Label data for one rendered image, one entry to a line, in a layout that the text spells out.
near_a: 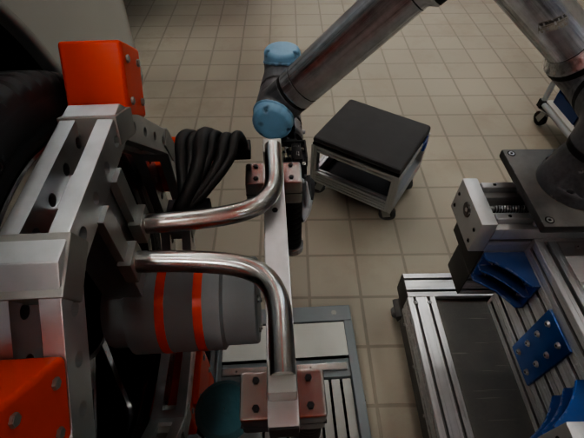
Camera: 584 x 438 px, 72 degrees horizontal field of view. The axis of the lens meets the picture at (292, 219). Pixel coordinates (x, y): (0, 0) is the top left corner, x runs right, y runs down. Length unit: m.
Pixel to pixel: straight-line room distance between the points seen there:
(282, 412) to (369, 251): 1.38
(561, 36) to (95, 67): 0.74
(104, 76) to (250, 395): 0.41
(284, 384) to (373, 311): 1.22
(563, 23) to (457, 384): 0.91
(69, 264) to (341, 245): 1.46
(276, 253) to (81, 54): 0.33
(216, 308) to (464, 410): 0.88
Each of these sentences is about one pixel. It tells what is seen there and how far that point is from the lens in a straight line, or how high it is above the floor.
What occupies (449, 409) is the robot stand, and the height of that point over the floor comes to 0.23.
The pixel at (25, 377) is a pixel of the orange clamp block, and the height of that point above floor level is 1.09.
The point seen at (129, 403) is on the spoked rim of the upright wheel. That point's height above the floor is 0.62.
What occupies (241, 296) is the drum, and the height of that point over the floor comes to 0.91.
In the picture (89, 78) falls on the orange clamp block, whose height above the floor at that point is 1.13.
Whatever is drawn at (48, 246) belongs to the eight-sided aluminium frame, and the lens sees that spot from 0.39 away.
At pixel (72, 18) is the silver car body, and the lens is 0.96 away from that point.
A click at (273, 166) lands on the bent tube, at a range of 0.56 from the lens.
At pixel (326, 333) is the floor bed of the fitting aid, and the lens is 1.45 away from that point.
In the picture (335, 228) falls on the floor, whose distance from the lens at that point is 1.81.
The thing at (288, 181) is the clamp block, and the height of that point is 0.95.
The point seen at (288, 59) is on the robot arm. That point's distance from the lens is 0.84.
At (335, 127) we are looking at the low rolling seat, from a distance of 1.78.
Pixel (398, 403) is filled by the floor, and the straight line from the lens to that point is 1.49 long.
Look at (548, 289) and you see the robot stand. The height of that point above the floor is 0.70.
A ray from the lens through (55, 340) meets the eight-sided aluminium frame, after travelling 0.39.
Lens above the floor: 1.39
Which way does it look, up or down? 49 degrees down
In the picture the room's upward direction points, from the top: straight up
